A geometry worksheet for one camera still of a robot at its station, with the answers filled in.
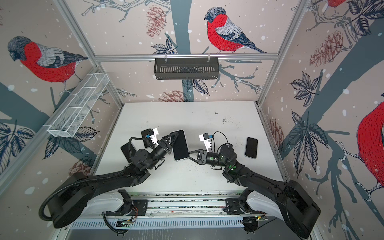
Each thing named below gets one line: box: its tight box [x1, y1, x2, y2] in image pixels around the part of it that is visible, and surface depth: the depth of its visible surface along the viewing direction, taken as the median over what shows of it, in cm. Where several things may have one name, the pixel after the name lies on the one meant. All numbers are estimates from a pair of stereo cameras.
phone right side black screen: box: [245, 137, 258, 159], surface depth 100 cm
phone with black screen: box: [172, 129, 190, 161], surface depth 69 cm
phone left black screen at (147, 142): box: [141, 128, 155, 148], surface depth 72 cm
